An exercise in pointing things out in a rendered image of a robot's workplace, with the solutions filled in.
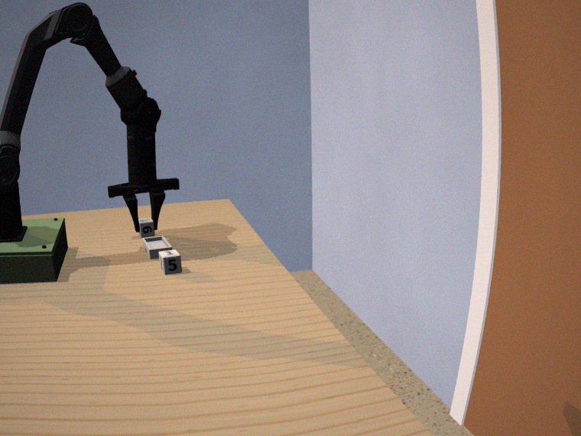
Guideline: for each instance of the white digit cube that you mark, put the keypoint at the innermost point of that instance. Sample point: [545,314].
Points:
[170,262]
[146,227]

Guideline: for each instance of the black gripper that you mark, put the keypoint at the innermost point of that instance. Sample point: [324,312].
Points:
[142,176]

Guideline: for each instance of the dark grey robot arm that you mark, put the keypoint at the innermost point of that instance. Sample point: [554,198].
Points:
[138,111]

